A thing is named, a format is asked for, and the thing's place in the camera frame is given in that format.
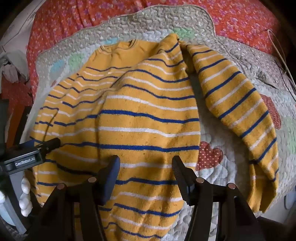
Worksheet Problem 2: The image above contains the person's left hand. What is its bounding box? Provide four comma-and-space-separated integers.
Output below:
18, 177, 32, 217

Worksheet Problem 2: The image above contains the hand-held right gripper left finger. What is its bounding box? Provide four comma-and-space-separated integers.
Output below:
30, 155, 121, 241

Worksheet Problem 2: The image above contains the quilted patchwork blanket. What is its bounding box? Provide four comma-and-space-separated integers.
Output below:
34, 5, 296, 241

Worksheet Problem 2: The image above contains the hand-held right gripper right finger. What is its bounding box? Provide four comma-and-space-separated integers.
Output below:
171, 155, 267, 241

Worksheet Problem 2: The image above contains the white cable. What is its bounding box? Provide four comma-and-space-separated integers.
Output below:
268, 29, 296, 90

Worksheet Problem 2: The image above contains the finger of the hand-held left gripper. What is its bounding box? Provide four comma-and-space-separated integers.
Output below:
34, 138, 61, 154

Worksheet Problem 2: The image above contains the red floral bedsheet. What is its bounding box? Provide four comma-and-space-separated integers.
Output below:
26, 0, 283, 102

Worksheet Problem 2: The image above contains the white crumpled cloth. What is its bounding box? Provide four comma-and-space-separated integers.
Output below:
2, 52, 26, 83

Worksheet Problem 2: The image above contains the yellow striped sweater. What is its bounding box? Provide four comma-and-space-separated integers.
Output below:
27, 33, 279, 241

